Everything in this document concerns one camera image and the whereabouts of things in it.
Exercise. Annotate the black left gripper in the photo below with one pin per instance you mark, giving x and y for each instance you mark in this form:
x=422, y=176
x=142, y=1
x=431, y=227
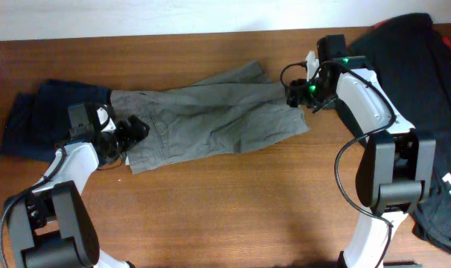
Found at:
x=129, y=134

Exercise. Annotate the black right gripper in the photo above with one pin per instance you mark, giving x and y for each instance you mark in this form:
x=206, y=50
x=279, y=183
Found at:
x=297, y=93

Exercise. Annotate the grey shorts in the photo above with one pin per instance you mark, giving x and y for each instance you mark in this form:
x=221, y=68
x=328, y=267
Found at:
x=239, y=111

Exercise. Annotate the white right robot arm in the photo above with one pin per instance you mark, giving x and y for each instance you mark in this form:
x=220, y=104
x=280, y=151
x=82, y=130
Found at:
x=394, y=174

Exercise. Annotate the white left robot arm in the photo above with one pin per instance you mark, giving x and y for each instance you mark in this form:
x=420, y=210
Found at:
x=48, y=223

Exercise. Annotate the black clothes pile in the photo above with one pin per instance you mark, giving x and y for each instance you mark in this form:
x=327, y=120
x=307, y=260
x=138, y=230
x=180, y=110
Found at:
x=413, y=64

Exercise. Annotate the folded navy blue garment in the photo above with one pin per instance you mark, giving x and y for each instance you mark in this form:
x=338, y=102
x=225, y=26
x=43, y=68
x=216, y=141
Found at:
x=37, y=122

